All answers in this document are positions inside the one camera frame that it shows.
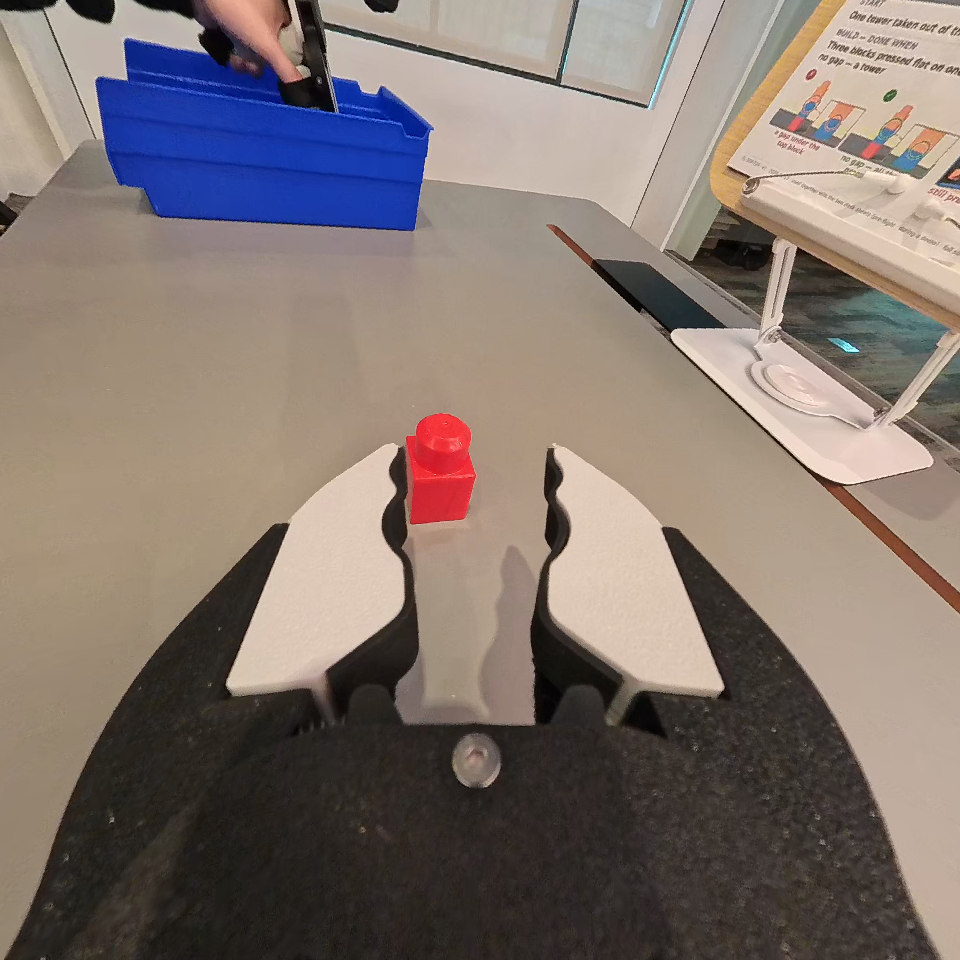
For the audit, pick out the blue plastic bin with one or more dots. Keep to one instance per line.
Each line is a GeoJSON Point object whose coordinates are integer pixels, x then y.
{"type": "Point", "coordinates": [262, 172]}

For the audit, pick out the black flat pad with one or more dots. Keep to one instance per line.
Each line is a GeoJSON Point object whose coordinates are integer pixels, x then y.
{"type": "Point", "coordinates": [660, 289]}

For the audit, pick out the printed instruction sheet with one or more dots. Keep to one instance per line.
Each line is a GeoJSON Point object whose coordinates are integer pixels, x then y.
{"type": "Point", "coordinates": [862, 97]}

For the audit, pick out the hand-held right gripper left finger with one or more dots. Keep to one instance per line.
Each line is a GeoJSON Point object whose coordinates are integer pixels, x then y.
{"type": "Point", "coordinates": [322, 592]}

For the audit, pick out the large window white blinds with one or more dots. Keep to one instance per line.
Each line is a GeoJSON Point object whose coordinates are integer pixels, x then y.
{"type": "Point", "coordinates": [510, 30]}

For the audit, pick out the instruction sheet on stand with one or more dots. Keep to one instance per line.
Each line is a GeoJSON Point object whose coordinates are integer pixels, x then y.
{"type": "Point", "coordinates": [825, 420]}

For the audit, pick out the red plastic block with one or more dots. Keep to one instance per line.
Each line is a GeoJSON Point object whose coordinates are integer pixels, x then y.
{"type": "Point", "coordinates": [442, 487]}

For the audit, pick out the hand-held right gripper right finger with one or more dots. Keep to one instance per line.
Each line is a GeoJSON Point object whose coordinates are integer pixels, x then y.
{"type": "Point", "coordinates": [630, 600]}

